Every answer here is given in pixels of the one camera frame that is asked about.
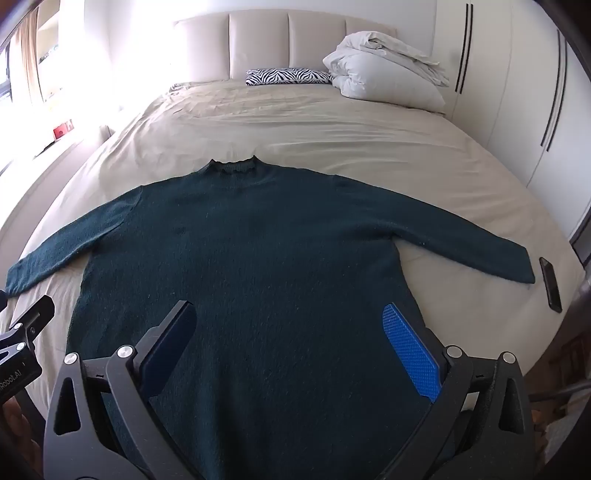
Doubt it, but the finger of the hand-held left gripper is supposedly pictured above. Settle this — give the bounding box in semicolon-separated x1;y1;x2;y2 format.
0;294;56;358

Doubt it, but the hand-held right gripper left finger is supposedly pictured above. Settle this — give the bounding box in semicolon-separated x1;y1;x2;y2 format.
42;299;204;480

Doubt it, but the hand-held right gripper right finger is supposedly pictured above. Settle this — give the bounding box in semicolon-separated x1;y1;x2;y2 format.
381;302;536;480

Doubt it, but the dark teal knit sweater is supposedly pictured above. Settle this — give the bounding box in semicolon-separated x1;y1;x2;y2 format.
6;157;536;480

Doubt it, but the black phone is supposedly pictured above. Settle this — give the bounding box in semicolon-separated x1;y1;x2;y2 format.
539;257;563;314

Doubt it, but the bed with beige sheet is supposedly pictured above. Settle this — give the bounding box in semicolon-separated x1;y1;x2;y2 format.
0;80;587;480

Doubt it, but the white pillow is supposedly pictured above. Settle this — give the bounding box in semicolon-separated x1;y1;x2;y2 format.
331;60;447;114

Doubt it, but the beige curtain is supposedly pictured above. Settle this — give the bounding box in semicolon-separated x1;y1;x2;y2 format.
0;7;49;109

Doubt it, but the white wardrobe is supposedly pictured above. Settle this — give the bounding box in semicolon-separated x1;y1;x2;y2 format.
431;0;591;241

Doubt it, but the zebra print pillow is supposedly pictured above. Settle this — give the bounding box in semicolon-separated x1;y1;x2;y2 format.
246;68;334;87

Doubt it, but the folded white duvet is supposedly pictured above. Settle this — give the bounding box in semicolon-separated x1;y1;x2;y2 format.
322;31;451;89

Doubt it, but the beige padded headboard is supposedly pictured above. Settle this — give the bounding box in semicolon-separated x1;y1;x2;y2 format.
174;10;400;85

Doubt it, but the black wardrobe handle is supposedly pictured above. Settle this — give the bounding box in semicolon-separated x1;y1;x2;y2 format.
455;4;469;92
542;32;562;149
549;39;568;153
462;4;474;93

